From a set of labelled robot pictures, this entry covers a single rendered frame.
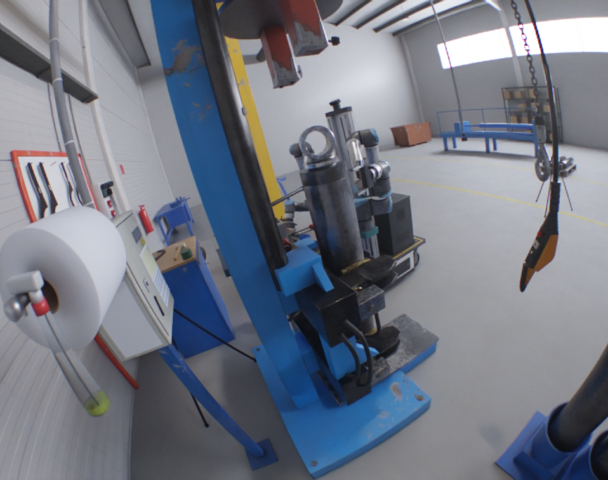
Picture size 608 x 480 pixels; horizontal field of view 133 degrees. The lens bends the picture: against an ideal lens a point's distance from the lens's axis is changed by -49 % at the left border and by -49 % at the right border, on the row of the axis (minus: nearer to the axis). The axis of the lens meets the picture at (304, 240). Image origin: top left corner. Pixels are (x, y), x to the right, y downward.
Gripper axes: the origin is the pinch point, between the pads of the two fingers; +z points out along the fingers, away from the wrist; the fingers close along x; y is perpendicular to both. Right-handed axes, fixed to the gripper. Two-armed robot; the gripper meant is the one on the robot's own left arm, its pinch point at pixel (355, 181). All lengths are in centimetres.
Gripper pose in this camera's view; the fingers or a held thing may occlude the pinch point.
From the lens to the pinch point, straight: 139.0
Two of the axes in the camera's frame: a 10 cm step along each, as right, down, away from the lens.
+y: 6.9, 1.1, -7.1
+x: 2.5, 8.9, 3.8
